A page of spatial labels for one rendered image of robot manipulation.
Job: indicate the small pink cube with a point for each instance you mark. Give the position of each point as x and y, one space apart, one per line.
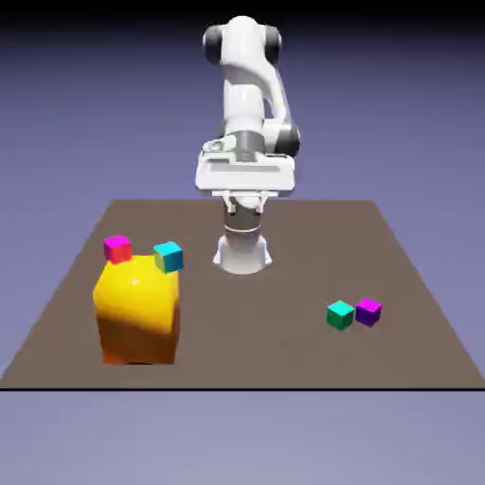
117 249

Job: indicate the small purple cube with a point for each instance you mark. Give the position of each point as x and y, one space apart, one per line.
368 312

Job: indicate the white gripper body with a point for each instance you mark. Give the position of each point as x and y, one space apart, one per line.
246 178

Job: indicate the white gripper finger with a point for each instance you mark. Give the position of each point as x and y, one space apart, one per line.
230 204
260 204

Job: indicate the large yellow box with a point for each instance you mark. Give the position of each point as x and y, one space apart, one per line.
136 303

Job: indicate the small green cube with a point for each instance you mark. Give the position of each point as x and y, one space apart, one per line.
340 315

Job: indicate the small cyan cube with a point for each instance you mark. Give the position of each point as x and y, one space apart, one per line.
169 257

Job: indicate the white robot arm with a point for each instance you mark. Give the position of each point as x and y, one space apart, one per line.
242 57

